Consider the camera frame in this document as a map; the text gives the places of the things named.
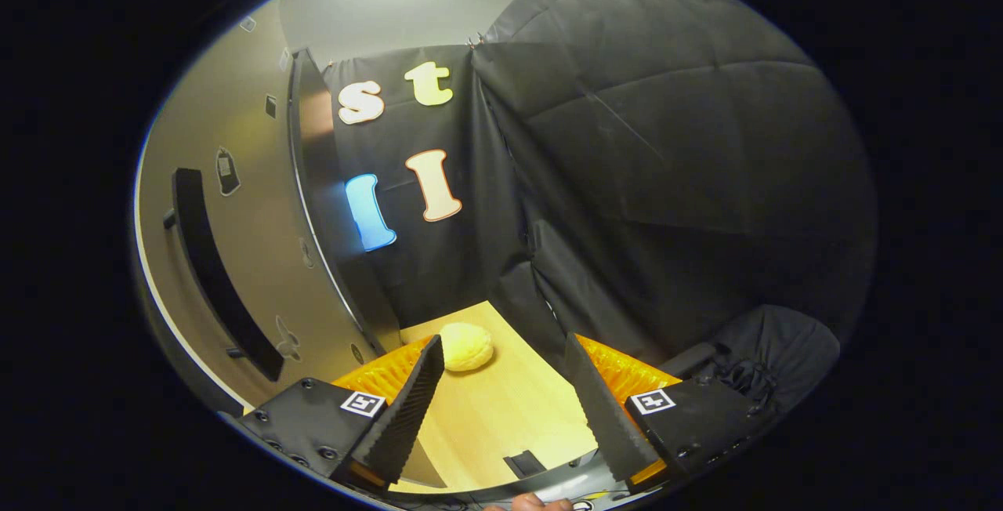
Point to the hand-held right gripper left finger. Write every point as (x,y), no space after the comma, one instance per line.
(407,417)

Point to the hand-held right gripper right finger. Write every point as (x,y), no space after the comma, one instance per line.
(607,425)

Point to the yellow round sponge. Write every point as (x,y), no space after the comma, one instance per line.
(466,348)

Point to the dark cloth bundle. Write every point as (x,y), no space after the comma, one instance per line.
(783,354)

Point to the black backdrop cloth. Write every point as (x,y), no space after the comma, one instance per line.
(666,143)

